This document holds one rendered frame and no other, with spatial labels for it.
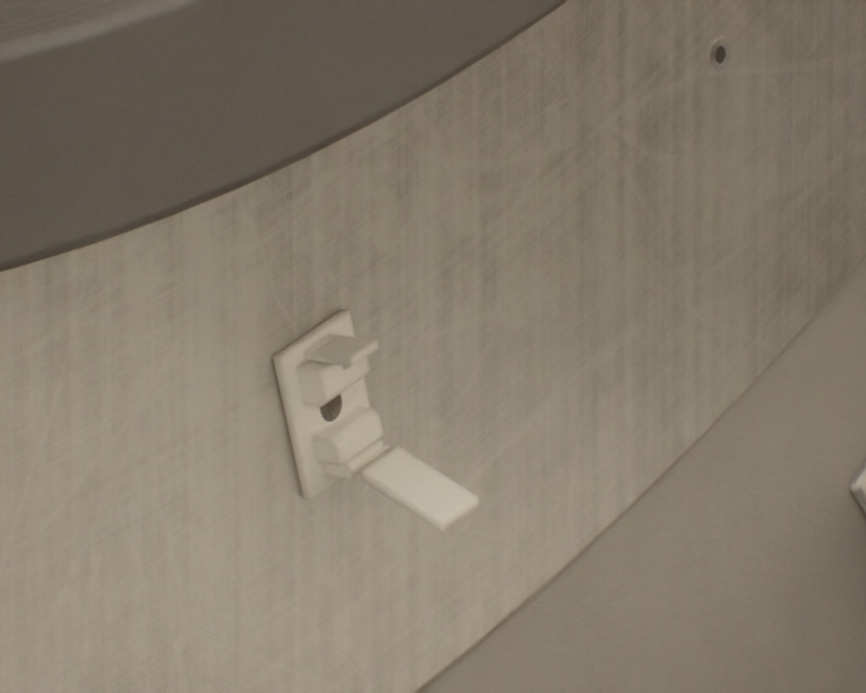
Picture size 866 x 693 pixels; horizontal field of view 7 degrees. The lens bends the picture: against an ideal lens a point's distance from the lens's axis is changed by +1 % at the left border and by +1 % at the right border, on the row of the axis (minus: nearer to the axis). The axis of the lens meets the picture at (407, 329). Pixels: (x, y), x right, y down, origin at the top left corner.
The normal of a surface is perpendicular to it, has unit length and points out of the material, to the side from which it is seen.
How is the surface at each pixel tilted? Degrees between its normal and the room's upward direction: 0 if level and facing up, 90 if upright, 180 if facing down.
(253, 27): 90
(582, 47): 90
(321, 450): 107
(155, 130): 90
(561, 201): 90
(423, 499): 31
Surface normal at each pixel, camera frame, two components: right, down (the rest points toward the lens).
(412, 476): 0.17, -0.76
